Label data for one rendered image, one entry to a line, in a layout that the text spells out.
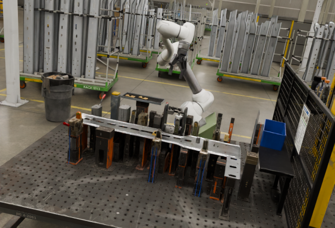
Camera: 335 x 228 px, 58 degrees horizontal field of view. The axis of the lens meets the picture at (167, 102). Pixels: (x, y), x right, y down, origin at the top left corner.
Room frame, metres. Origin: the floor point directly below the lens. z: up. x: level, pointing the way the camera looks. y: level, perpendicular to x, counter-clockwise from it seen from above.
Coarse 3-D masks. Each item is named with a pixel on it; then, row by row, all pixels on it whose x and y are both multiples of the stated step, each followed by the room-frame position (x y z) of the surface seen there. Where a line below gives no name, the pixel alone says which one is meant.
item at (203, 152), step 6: (204, 150) 1.92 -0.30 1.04; (204, 156) 1.88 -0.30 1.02; (198, 162) 1.88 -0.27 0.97; (204, 162) 1.87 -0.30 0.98; (198, 168) 1.89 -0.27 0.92; (204, 168) 1.88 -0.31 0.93; (198, 174) 1.87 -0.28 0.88; (198, 180) 1.89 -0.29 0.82; (198, 186) 1.87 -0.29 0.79; (192, 192) 1.90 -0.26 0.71; (198, 192) 1.88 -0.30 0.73
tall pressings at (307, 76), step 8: (328, 24) 9.13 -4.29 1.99; (328, 32) 9.33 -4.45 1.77; (320, 40) 9.02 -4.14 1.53; (328, 40) 9.06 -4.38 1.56; (312, 48) 9.08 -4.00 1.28; (312, 56) 8.99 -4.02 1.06; (320, 56) 9.25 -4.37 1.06; (328, 56) 9.25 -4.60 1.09; (312, 64) 8.96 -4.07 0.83; (320, 64) 9.26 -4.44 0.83; (328, 64) 9.18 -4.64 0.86; (304, 72) 9.27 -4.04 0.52; (312, 72) 8.94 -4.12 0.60; (320, 72) 8.95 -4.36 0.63; (328, 72) 8.98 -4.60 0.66; (312, 80) 9.21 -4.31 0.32
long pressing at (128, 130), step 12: (84, 120) 2.29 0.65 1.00; (96, 120) 2.32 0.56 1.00; (108, 120) 2.35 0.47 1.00; (132, 132) 2.17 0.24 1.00; (144, 132) 2.20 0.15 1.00; (180, 144) 2.07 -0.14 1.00; (192, 144) 2.09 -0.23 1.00; (216, 144) 2.14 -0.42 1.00; (228, 144) 2.17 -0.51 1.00; (240, 156) 2.00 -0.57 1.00
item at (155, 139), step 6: (156, 138) 2.02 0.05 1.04; (156, 144) 1.98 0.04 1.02; (156, 150) 1.97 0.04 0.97; (156, 156) 1.98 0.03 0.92; (156, 162) 1.99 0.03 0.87; (150, 168) 1.99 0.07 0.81; (156, 168) 2.01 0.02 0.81; (150, 174) 1.98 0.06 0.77; (156, 174) 2.01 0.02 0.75; (150, 180) 1.98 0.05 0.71; (156, 180) 2.01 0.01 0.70
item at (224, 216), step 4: (232, 176) 1.72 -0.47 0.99; (228, 180) 1.69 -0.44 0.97; (232, 180) 1.68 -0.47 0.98; (228, 184) 1.68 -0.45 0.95; (232, 184) 1.68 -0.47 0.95; (228, 188) 1.69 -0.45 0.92; (232, 188) 1.68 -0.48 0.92; (228, 192) 1.69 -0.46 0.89; (224, 196) 1.70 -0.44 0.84; (228, 196) 1.70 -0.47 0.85; (224, 200) 1.69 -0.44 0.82; (228, 200) 1.70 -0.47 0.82; (224, 204) 1.69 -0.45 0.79; (228, 204) 1.70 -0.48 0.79; (224, 208) 1.69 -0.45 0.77; (228, 208) 1.68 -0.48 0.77; (220, 212) 1.71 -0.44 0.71; (224, 212) 1.69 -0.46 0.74; (228, 212) 1.73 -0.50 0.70; (220, 216) 1.68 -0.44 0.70; (224, 216) 1.68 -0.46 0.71; (228, 216) 1.69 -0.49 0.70; (224, 220) 1.65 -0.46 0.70
